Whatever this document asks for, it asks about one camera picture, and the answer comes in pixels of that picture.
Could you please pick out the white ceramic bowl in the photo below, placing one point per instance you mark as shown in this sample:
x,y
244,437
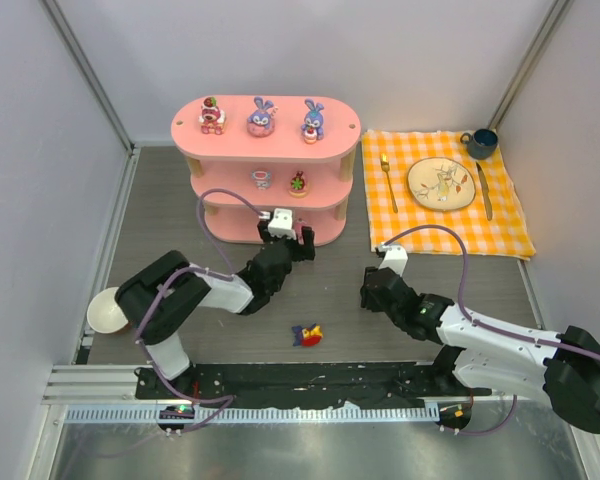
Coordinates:
x,y
104,315

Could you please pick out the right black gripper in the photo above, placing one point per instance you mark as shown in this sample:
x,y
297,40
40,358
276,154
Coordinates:
x,y
378,288

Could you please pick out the yellow white checkered cloth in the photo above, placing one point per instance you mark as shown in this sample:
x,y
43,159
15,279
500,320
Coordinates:
x,y
505,235

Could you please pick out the gold fork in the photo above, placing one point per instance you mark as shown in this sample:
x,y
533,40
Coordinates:
x,y
385,167

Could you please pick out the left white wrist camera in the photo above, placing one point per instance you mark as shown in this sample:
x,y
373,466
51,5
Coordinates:
x,y
280,223

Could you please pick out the white pink toy middle shelf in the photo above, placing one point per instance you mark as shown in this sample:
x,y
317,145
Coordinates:
x,y
262,178

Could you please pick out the purple bunny with cake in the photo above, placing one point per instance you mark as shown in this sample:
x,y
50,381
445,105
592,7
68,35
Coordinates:
x,y
313,123

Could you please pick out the pink pig toy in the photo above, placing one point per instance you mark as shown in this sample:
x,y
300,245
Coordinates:
x,y
298,225

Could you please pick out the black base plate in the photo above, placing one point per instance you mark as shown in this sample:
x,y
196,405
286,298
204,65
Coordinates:
x,y
375,385

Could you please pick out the pink three-tier wooden shelf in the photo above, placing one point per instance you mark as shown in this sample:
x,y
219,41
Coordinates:
x,y
221,165

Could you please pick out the dark blue ceramic mug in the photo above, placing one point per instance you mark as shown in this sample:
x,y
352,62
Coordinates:
x,y
480,144

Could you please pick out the white slotted cable duct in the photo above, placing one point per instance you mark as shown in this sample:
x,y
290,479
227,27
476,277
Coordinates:
x,y
179,414

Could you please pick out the gold knife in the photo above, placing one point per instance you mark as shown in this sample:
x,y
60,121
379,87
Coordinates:
x,y
485,192

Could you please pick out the red yellow bird toy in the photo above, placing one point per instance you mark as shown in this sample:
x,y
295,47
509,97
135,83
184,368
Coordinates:
x,y
307,336

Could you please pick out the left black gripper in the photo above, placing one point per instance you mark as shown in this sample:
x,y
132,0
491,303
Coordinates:
x,y
294,245

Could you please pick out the cream decorated ceramic plate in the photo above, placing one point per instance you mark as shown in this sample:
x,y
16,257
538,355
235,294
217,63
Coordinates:
x,y
440,184

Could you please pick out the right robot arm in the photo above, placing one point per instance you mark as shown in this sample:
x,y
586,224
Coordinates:
x,y
559,370

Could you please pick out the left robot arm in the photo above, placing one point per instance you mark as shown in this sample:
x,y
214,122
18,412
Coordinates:
x,y
162,296

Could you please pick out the pink bear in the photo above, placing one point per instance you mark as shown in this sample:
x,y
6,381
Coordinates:
x,y
212,118
298,185

